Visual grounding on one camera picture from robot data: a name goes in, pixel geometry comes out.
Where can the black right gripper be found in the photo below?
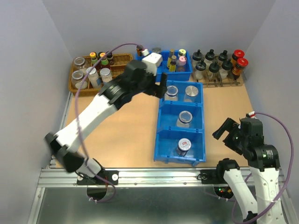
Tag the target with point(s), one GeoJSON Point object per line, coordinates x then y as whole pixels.
{"type": "Point", "coordinates": [232, 126]}

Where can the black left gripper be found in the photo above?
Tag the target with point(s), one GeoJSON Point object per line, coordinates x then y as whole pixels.
{"type": "Point", "coordinates": [157, 90]}

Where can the metal-lid glass jar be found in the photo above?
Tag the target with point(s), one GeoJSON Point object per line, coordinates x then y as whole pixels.
{"type": "Point", "coordinates": [191, 93]}

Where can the glass jar with powder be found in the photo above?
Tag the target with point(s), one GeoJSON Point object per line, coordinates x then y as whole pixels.
{"type": "Point", "coordinates": [184, 119]}

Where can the white-lid spice jar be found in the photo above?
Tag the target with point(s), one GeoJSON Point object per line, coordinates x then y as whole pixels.
{"type": "Point", "coordinates": [184, 145]}

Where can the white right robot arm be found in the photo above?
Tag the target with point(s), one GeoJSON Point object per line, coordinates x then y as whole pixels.
{"type": "Point", "coordinates": [264, 206]}

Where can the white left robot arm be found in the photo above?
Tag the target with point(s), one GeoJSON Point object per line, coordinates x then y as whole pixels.
{"type": "Point", "coordinates": [64, 144]}

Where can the gold-cap bottle front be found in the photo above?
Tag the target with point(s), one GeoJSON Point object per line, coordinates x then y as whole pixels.
{"type": "Point", "coordinates": [172, 65]}

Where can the gold-cap bottle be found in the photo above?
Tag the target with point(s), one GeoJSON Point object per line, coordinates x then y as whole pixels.
{"type": "Point", "coordinates": [172, 65]}
{"type": "Point", "coordinates": [171, 54]}

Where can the blue rear storage tray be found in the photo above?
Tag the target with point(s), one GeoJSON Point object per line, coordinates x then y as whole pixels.
{"type": "Point", "coordinates": [177, 76]}

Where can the gold-cap bottle back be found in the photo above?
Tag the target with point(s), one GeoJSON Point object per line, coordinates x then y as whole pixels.
{"type": "Point", "coordinates": [171, 54]}

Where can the pink-lid jar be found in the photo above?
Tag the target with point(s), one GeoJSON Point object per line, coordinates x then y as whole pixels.
{"type": "Point", "coordinates": [181, 64]}

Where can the yellow-lid jar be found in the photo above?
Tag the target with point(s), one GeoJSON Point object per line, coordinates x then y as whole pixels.
{"type": "Point", "coordinates": [181, 52]}

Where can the black-top cruet front left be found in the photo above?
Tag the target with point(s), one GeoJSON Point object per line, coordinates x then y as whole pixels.
{"type": "Point", "coordinates": [200, 68]}

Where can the black-top cruet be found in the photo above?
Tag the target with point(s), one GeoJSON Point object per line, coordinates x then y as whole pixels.
{"type": "Point", "coordinates": [197, 56]}
{"type": "Point", "coordinates": [225, 68]}
{"type": "Point", "coordinates": [213, 70]}
{"type": "Point", "coordinates": [209, 57]}
{"type": "Point", "coordinates": [200, 68]}
{"type": "Point", "coordinates": [223, 56]}

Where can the tall black-cap grinder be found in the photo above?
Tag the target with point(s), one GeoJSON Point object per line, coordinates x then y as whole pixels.
{"type": "Point", "coordinates": [139, 50]}

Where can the black-top cruet back left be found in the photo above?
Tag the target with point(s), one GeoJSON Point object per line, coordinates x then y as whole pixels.
{"type": "Point", "coordinates": [197, 56]}

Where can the blue three-compartment bin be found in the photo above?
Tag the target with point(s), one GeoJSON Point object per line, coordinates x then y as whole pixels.
{"type": "Point", "coordinates": [168, 135]}

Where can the clear acrylic bottle rack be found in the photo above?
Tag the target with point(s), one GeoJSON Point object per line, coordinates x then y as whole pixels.
{"type": "Point", "coordinates": [218, 82]}

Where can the black-top cruet front middle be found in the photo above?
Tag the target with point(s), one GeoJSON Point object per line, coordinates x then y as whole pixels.
{"type": "Point", "coordinates": [213, 70]}

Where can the white-lid salt jar right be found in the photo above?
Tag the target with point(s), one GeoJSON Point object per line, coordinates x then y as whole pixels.
{"type": "Point", "coordinates": [106, 75]}

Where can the white-lid salt jar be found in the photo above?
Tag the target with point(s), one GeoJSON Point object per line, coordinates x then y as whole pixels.
{"type": "Point", "coordinates": [93, 77]}
{"type": "Point", "coordinates": [106, 75]}

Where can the black-top cruet front right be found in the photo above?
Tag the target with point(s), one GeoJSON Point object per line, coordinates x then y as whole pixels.
{"type": "Point", "coordinates": [225, 68]}

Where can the black-top cruet back middle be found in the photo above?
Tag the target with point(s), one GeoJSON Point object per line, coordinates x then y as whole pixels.
{"type": "Point", "coordinates": [209, 57]}

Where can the dark brown-cap bottle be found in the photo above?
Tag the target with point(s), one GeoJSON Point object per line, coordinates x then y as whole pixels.
{"type": "Point", "coordinates": [110, 58]}

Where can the yellow-cap sauce bottle right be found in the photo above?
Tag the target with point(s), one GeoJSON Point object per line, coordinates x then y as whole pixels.
{"type": "Point", "coordinates": [104, 62]}

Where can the yellow-cap sauce bottle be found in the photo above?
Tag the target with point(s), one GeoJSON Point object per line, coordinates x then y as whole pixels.
{"type": "Point", "coordinates": [94, 60]}
{"type": "Point", "coordinates": [104, 62]}

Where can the red-lid sauce jar front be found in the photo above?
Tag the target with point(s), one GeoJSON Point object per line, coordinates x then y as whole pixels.
{"type": "Point", "coordinates": [241, 64]}

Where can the red-lid sauce jar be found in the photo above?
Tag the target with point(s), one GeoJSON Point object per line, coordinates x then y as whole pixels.
{"type": "Point", "coordinates": [238, 53]}
{"type": "Point", "coordinates": [241, 64]}

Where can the black-top cruet back right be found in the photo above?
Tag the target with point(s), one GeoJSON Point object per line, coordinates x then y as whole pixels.
{"type": "Point", "coordinates": [223, 56]}

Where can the white-lid salt jar left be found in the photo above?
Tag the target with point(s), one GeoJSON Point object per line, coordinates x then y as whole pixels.
{"type": "Point", "coordinates": [93, 77]}

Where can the red-lid sauce jar back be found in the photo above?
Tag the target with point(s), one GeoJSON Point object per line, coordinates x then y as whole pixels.
{"type": "Point", "coordinates": [238, 53]}

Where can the yellow-cap sauce bottle left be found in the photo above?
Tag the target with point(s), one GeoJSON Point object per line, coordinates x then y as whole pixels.
{"type": "Point", "coordinates": [94, 60]}

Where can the woven wicker basket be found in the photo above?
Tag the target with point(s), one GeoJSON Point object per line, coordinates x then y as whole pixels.
{"type": "Point", "coordinates": [120, 61]}

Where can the glass jar basket front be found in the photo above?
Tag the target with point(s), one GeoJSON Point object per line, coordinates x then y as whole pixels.
{"type": "Point", "coordinates": [77, 80]}

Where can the glass jar basket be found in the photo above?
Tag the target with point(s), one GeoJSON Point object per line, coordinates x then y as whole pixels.
{"type": "Point", "coordinates": [80, 64]}
{"type": "Point", "coordinates": [77, 80]}

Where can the glass jar basket back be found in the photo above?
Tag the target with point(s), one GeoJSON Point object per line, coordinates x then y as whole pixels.
{"type": "Point", "coordinates": [80, 64]}

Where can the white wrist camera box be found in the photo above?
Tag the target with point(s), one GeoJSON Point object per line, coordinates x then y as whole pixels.
{"type": "Point", "coordinates": [152, 61]}

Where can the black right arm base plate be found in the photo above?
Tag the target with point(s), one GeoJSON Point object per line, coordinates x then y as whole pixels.
{"type": "Point", "coordinates": [208, 176]}

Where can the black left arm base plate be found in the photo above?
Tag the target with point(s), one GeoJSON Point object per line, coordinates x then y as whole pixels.
{"type": "Point", "coordinates": [109, 175]}

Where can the aluminium table edge rail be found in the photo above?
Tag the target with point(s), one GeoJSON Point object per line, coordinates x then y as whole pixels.
{"type": "Point", "coordinates": [218, 105]}

